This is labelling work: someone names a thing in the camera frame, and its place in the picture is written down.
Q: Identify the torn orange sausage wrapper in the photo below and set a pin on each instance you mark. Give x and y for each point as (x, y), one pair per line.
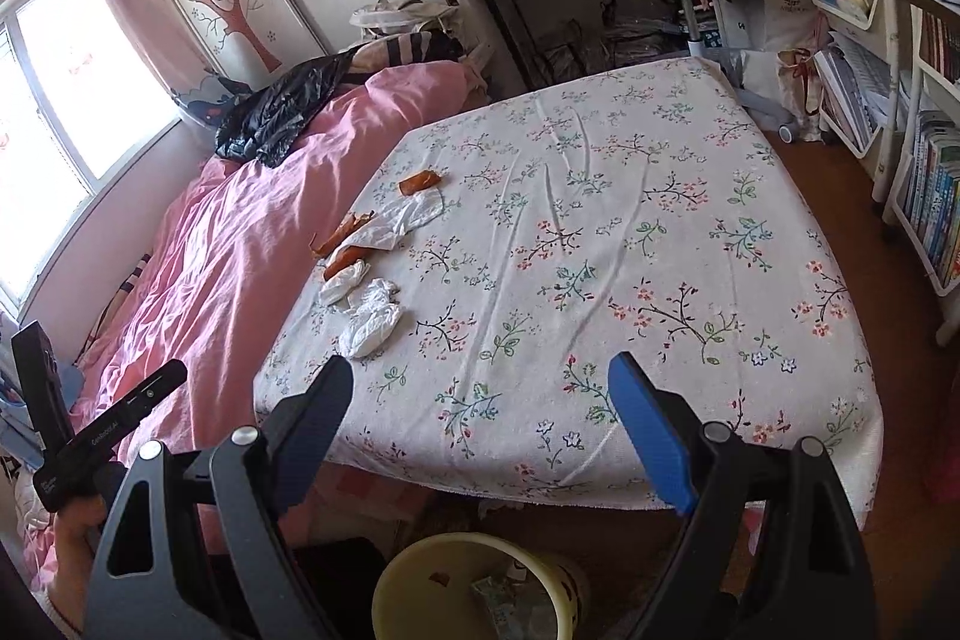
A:
(341, 233)

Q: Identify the white book cart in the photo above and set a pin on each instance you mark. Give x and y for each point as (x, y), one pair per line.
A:
(855, 14)

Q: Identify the row of colourful books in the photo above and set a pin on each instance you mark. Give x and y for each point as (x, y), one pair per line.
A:
(934, 197)

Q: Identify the pink blanket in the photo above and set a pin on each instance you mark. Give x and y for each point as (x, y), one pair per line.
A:
(225, 250)

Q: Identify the cream plastic waste bin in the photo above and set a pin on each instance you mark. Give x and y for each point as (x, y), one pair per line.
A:
(405, 580)

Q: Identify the floral tablecloth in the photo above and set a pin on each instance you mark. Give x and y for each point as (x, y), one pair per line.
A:
(637, 235)

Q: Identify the white bookshelf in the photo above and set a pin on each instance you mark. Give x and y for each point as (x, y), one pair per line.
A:
(911, 81)

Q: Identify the floral tote bag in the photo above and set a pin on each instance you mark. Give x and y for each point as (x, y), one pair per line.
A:
(799, 85)

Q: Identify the small white tissue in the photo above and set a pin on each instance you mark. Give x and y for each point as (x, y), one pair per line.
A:
(341, 286)

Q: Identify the person's left hand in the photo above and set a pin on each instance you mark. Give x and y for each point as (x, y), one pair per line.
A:
(75, 542)

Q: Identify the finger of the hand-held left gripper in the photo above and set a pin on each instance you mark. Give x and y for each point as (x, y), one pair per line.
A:
(154, 392)
(41, 385)

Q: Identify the window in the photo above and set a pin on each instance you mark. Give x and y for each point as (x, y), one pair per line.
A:
(75, 85)

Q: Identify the short orange sausage piece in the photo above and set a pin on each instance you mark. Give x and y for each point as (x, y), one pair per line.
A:
(420, 183)

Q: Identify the green snack packet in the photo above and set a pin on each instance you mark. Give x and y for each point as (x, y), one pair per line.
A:
(499, 602)

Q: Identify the clear plastic bag pile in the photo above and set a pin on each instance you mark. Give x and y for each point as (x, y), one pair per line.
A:
(622, 44)

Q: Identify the black puffer jacket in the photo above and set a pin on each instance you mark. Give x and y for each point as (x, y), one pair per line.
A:
(277, 115)

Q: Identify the large white tissue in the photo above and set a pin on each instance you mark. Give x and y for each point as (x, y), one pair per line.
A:
(367, 325)

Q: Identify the striped pillow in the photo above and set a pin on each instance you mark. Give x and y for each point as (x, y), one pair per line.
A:
(409, 48)

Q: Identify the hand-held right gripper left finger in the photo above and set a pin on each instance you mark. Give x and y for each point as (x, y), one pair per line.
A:
(319, 426)

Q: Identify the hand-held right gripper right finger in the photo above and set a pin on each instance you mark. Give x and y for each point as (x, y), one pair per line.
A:
(652, 430)

